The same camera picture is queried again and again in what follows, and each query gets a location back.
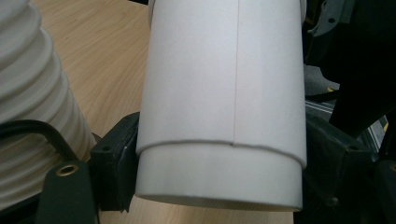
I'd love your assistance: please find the black wire cup holder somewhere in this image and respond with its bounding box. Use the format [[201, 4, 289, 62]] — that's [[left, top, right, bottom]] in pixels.
[[0, 119, 79, 162]]

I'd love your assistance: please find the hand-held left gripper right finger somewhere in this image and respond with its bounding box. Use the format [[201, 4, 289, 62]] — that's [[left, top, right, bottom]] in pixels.
[[293, 107, 378, 224]]

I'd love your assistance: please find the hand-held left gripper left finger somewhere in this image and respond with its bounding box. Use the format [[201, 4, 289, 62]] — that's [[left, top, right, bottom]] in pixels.
[[90, 111, 140, 214]]

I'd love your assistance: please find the metal floor rail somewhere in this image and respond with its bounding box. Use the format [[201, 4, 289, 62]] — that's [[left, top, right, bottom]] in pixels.
[[304, 99, 389, 151]]

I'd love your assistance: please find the stack of white paper cups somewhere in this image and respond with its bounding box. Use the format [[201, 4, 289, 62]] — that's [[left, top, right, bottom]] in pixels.
[[0, 0, 98, 212]]

